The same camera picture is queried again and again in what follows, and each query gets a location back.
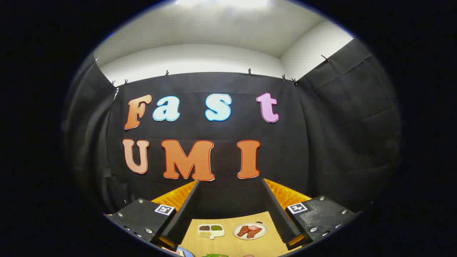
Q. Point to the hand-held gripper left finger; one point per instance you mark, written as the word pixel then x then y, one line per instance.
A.
pixel 185 210

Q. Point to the brown meat slice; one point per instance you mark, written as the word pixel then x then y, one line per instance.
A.
pixel 243 231
pixel 254 232

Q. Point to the white divided dish with beans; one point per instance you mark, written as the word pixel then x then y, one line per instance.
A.
pixel 210 230

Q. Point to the white oval plate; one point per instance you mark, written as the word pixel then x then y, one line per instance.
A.
pixel 262 233

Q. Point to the green lettuce leaf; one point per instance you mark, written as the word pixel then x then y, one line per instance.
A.
pixel 214 255

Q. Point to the row of cloth clips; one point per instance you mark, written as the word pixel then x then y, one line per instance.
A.
pixel 249 72

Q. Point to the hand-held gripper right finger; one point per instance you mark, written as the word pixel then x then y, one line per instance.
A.
pixel 276 210

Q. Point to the blue round plate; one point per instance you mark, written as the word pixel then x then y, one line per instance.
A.
pixel 188 253

